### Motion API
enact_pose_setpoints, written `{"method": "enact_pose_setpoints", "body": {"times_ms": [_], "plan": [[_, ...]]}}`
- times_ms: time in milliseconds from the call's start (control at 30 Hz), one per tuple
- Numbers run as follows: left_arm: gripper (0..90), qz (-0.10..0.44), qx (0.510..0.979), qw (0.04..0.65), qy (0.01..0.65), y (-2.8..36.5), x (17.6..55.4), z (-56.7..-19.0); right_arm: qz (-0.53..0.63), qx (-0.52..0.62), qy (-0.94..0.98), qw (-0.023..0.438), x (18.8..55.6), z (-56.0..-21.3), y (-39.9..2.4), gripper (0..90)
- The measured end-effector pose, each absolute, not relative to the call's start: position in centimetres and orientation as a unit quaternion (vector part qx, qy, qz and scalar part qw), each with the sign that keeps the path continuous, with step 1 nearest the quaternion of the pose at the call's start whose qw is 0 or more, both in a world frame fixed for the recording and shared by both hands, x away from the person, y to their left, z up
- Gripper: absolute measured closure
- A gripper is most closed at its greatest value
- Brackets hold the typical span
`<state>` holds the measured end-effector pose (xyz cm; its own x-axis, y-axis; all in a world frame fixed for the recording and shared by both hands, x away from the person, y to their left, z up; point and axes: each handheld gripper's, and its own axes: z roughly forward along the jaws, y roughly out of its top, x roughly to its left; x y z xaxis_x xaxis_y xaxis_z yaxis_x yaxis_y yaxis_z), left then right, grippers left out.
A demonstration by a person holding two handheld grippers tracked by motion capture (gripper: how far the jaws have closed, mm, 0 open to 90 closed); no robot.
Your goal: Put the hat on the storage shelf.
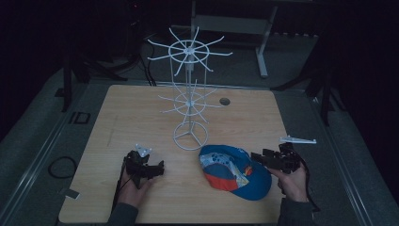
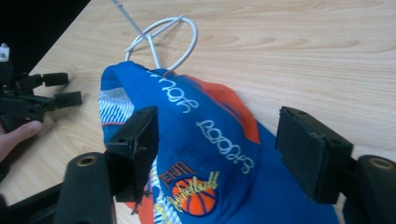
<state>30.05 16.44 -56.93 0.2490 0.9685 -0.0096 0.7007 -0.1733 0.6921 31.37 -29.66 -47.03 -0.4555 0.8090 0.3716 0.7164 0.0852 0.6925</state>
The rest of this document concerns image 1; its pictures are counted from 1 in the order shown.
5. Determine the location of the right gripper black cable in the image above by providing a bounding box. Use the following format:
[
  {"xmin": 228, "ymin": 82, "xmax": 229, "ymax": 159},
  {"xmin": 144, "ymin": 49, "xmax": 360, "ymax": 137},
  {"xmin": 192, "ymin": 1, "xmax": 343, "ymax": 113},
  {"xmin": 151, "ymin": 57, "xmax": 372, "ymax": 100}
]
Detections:
[{"xmin": 297, "ymin": 154, "xmax": 322, "ymax": 213}]

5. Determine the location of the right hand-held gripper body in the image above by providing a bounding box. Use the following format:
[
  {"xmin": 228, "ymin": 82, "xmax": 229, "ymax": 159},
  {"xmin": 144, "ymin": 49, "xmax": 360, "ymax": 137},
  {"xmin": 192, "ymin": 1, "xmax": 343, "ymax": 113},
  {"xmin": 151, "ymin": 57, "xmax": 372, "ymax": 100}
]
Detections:
[{"xmin": 262, "ymin": 135, "xmax": 317, "ymax": 174}]

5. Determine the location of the black cable loop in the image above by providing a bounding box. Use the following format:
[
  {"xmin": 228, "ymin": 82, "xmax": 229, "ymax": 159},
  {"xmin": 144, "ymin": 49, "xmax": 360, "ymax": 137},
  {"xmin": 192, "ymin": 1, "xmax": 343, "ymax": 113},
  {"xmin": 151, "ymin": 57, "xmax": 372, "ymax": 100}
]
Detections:
[{"xmin": 47, "ymin": 155, "xmax": 78, "ymax": 180}]

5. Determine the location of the white wire display rack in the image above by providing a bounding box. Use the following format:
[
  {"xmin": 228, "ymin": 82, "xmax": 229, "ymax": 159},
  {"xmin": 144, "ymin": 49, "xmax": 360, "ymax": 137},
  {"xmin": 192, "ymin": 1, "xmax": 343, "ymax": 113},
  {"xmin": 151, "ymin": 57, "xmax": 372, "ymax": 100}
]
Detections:
[{"xmin": 147, "ymin": 26, "xmax": 233, "ymax": 152}]

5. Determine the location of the black tripod stand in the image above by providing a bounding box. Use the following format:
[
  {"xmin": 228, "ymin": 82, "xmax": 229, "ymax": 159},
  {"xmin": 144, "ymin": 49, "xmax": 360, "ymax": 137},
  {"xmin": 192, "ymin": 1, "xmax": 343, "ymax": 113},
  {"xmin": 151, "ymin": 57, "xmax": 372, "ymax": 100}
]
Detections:
[
  {"xmin": 270, "ymin": 37, "xmax": 347, "ymax": 127},
  {"xmin": 61, "ymin": 18, "xmax": 149, "ymax": 113}
]

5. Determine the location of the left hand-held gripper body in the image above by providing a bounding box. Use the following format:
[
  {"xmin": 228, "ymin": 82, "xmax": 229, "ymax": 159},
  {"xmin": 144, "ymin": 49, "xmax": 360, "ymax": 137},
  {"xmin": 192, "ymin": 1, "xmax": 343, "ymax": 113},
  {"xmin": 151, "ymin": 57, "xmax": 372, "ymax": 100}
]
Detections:
[{"xmin": 123, "ymin": 143, "xmax": 160, "ymax": 190}]

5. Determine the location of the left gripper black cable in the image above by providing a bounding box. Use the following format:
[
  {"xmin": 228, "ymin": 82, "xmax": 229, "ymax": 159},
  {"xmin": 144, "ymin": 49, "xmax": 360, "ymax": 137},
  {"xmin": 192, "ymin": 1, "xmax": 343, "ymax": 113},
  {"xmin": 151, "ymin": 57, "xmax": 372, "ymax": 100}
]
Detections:
[{"xmin": 111, "ymin": 156, "xmax": 129, "ymax": 218}]

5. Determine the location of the black floor socket box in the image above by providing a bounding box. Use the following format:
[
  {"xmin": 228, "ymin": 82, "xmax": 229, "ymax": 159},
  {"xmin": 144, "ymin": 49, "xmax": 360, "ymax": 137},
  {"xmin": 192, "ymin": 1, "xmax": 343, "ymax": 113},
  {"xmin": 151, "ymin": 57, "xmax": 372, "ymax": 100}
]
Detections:
[{"xmin": 69, "ymin": 111, "xmax": 92, "ymax": 125}]

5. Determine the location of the blue and orange cap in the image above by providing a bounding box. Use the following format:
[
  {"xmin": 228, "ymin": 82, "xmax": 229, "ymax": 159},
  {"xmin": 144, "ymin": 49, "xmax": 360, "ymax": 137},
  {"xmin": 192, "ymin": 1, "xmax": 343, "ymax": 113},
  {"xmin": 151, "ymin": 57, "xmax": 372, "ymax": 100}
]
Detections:
[{"xmin": 199, "ymin": 144, "xmax": 273, "ymax": 202}]

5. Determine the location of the person's right hand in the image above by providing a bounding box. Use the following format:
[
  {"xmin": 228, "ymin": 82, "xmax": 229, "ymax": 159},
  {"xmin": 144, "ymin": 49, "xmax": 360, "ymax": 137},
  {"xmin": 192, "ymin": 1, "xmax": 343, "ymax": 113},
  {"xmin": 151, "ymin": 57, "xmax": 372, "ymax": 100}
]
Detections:
[{"xmin": 268, "ymin": 162, "xmax": 310, "ymax": 203}]

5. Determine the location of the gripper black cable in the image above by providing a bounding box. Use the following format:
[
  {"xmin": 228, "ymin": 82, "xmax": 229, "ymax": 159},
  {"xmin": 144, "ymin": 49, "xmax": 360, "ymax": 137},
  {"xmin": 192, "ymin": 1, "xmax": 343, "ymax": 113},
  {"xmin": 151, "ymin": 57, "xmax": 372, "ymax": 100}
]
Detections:
[
  {"xmin": 297, "ymin": 154, "xmax": 322, "ymax": 213},
  {"xmin": 111, "ymin": 156, "xmax": 129, "ymax": 218}
]

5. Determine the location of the grey metal stand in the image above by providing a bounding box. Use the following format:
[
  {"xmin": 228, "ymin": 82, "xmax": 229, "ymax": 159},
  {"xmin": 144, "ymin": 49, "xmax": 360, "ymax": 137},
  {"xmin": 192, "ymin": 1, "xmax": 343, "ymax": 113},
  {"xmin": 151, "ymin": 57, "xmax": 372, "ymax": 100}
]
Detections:
[{"xmin": 189, "ymin": 0, "xmax": 279, "ymax": 79}]

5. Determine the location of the person's left hand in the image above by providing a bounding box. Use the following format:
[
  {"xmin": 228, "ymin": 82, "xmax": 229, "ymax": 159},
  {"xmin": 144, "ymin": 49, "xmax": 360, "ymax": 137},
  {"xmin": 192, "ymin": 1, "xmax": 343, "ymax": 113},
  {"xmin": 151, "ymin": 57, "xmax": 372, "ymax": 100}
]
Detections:
[{"xmin": 117, "ymin": 168, "xmax": 157, "ymax": 209}]

